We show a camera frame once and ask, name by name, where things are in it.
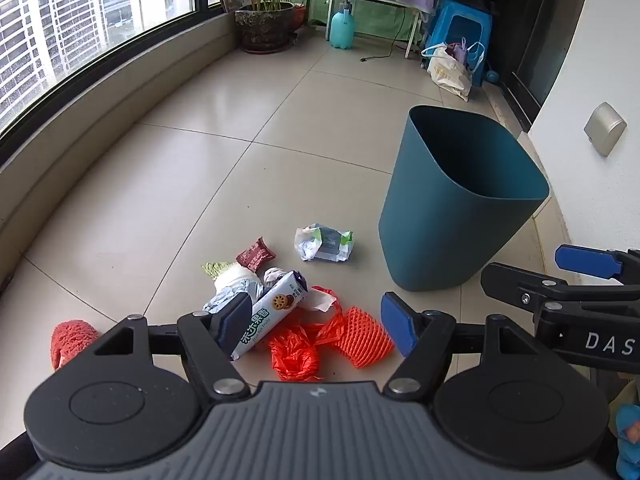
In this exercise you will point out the white biscuit packet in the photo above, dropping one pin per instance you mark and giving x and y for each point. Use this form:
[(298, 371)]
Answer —
[(277, 307)]

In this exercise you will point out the orange plastic bag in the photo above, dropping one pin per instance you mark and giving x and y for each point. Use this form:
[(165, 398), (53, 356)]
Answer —
[(297, 355)]

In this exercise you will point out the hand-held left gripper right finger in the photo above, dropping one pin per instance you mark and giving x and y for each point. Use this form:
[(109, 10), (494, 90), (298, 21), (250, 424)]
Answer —
[(398, 327)]

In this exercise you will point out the orange foam fruit net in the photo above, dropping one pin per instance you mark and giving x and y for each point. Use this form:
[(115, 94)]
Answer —
[(364, 340)]

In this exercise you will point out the red fluffy slipper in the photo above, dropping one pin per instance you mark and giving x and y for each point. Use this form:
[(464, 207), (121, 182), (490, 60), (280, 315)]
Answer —
[(72, 342)]

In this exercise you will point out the dark glass sliding door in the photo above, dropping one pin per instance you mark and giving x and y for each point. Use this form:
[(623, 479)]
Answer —
[(545, 35)]

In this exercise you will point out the grey wall socket cover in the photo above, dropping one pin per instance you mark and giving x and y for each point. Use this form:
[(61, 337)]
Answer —
[(604, 130)]

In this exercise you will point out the small red flower pot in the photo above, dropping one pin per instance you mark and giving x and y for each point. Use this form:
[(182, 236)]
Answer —
[(300, 16)]

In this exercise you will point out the grey blue plastic bag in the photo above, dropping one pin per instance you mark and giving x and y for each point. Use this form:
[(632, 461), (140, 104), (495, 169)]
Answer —
[(234, 296)]

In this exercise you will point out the glass window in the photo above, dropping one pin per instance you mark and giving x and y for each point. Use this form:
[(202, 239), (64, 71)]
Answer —
[(75, 25)]

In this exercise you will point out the blue ball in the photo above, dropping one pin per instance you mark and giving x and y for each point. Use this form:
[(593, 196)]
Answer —
[(493, 77)]

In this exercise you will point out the white table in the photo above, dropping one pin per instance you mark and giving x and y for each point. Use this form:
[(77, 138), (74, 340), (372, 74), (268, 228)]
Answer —
[(370, 0)]

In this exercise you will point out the blue plastic stool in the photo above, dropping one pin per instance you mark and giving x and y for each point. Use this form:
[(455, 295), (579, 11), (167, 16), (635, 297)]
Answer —
[(462, 17)]

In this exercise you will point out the white paper scrap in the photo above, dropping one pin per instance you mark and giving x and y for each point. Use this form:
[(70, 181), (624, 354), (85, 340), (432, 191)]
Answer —
[(320, 301)]

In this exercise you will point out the crumpled white tissue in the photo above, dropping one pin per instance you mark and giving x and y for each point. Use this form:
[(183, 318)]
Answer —
[(273, 276)]

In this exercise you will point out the green white leafy wrapper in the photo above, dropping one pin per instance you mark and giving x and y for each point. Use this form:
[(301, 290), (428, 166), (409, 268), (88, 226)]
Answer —
[(220, 270)]

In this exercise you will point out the clear white green plastic wrapper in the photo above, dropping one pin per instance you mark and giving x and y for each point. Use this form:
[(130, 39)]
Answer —
[(325, 242)]

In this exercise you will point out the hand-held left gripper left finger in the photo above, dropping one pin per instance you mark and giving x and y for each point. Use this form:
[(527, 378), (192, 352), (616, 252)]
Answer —
[(235, 325)]

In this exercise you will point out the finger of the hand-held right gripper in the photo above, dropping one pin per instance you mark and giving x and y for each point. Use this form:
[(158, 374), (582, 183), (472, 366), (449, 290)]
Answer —
[(587, 261), (520, 284)]

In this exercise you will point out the purple bag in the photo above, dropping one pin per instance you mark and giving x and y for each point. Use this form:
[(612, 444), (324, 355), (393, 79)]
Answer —
[(460, 52)]

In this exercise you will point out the brown potted plant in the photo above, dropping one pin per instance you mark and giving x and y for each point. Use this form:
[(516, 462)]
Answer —
[(264, 25)]

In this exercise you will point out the dark red snack packet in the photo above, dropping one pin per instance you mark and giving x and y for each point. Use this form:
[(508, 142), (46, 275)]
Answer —
[(256, 254)]

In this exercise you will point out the teal spray bottle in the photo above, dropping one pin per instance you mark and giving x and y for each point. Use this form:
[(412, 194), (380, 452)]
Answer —
[(342, 27)]

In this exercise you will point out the white shopping bag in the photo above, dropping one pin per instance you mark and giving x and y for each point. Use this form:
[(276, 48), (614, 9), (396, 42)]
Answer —
[(447, 72)]

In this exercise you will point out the teal plastic trash bin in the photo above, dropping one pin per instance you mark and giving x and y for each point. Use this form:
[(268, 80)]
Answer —
[(440, 220)]

